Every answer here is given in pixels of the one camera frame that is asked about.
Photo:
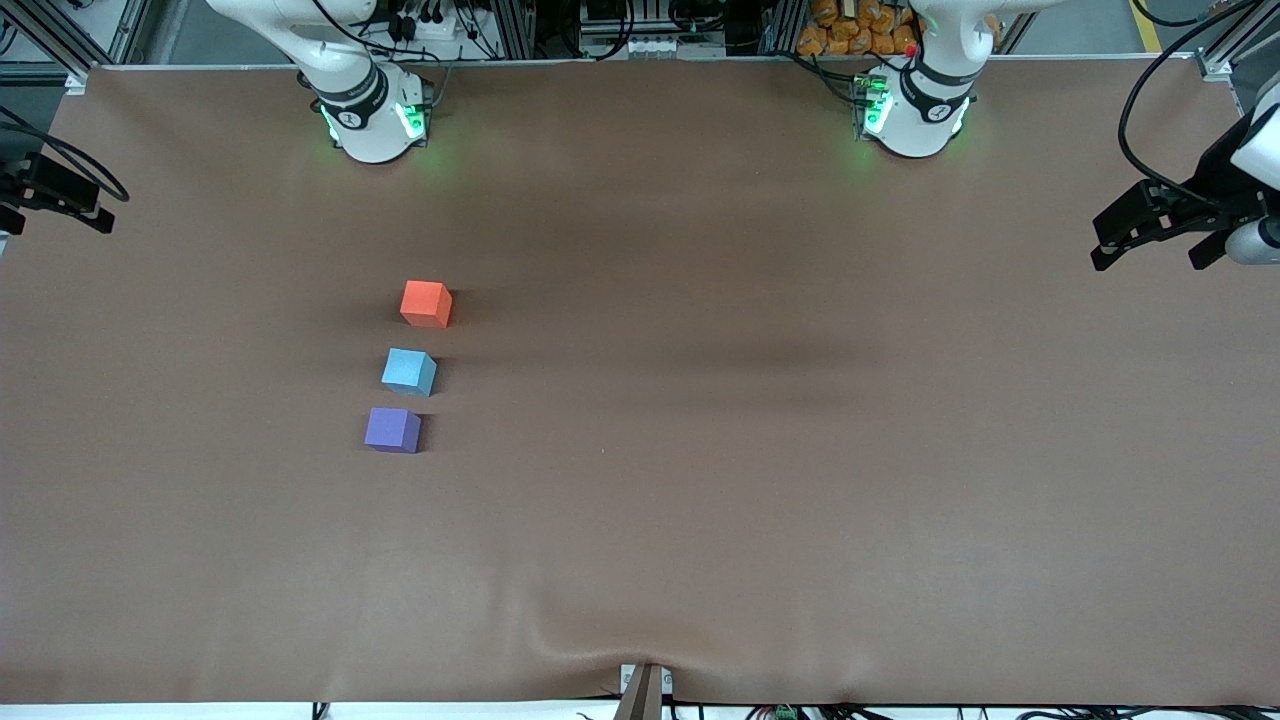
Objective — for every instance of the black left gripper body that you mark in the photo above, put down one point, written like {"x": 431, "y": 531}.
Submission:
{"x": 1213, "y": 166}

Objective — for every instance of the light blue foam block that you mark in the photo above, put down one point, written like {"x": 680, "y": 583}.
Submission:
{"x": 408, "y": 371}

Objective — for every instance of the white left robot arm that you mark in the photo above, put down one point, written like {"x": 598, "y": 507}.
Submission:
{"x": 915, "y": 125}

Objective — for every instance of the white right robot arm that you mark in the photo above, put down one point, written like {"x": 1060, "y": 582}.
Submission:
{"x": 365, "y": 130}

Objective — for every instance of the orange foam block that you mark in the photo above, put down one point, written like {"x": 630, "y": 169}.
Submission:
{"x": 425, "y": 303}

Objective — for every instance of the purple foam block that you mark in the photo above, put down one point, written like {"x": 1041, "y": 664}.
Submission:
{"x": 390, "y": 430}

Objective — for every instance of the pile of orange round objects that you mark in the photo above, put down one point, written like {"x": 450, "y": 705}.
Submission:
{"x": 850, "y": 35}

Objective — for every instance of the white power strip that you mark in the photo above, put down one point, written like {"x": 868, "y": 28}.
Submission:
{"x": 440, "y": 28}

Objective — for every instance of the grey electrical control unit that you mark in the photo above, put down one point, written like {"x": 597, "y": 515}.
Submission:
{"x": 650, "y": 45}

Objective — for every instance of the brown table mat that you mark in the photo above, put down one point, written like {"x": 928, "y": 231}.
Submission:
{"x": 700, "y": 500}

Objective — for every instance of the aluminium frame post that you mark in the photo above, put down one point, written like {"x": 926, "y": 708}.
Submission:
{"x": 60, "y": 45}
{"x": 1225, "y": 55}

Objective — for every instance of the metal table clamp bracket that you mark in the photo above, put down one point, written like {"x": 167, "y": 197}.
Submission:
{"x": 645, "y": 695}

